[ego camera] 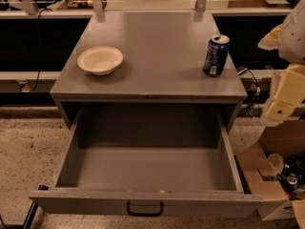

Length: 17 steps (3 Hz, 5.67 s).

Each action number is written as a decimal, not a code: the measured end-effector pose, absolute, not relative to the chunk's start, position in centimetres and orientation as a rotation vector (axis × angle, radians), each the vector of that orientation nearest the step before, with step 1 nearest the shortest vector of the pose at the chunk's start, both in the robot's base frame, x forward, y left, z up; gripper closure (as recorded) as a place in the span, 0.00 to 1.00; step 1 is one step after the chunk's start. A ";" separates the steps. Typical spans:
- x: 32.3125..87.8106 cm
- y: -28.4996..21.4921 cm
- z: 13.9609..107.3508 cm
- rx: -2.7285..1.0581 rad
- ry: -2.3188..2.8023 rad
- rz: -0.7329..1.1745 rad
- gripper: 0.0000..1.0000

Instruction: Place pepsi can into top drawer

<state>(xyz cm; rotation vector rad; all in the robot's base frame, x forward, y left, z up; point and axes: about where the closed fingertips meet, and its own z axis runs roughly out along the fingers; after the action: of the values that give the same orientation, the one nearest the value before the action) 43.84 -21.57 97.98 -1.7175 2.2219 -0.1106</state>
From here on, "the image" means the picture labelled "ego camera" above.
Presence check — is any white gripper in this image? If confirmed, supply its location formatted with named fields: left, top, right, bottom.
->
left=265, top=63, right=305, bottom=122

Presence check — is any blue pepsi can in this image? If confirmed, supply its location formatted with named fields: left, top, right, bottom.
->
left=203, top=34, right=230, bottom=77

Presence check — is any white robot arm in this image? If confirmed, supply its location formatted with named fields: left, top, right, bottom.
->
left=258, top=0, right=305, bottom=122

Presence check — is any open grey top drawer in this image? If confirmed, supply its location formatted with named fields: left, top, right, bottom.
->
left=30, top=104, right=262, bottom=218

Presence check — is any grey metal drawer cabinet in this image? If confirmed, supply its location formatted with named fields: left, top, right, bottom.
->
left=51, top=10, right=246, bottom=128

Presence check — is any cardboard box with trash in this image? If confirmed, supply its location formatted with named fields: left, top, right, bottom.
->
left=236, top=119, right=305, bottom=229

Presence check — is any black cable right side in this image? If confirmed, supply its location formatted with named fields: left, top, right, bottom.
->
left=236, top=66, right=262, bottom=117

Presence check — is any black cable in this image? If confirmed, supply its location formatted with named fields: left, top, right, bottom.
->
left=236, top=66, right=262, bottom=117
left=30, top=7, right=49, bottom=93

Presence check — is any black drawer handle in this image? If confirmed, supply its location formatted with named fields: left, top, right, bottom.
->
left=126, top=201, right=164, bottom=218

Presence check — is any black cable left side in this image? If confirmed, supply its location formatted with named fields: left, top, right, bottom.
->
left=30, top=7, right=49, bottom=93

